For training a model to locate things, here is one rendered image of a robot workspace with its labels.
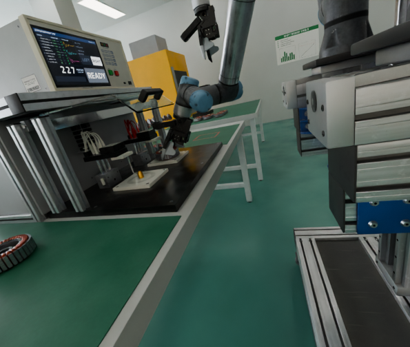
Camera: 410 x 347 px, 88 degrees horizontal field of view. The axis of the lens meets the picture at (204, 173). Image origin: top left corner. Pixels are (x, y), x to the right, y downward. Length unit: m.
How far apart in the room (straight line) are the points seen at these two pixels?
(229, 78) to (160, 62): 3.78
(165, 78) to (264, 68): 2.59
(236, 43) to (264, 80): 5.19
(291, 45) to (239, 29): 5.27
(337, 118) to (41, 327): 0.51
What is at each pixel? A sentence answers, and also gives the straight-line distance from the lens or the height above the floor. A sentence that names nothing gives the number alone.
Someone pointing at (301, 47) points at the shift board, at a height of 1.54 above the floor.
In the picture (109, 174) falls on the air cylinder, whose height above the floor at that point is 0.81.
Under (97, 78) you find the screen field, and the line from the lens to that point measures 0.97.
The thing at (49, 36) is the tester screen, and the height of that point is 1.27.
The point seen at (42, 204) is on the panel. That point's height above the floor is 0.80.
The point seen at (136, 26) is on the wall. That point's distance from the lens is 7.00.
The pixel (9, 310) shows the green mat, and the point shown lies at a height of 0.75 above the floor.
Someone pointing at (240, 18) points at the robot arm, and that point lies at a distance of 0.76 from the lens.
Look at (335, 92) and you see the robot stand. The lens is 0.33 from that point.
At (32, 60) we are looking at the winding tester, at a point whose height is 1.22.
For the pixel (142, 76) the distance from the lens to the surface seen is 4.73.
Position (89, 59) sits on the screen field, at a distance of 0.98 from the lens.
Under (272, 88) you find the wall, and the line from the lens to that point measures 5.95.
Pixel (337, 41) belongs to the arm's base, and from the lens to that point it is 0.86.
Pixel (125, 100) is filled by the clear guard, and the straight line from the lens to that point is 0.62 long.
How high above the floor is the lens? 1.01
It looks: 20 degrees down
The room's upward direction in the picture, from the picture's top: 13 degrees counter-clockwise
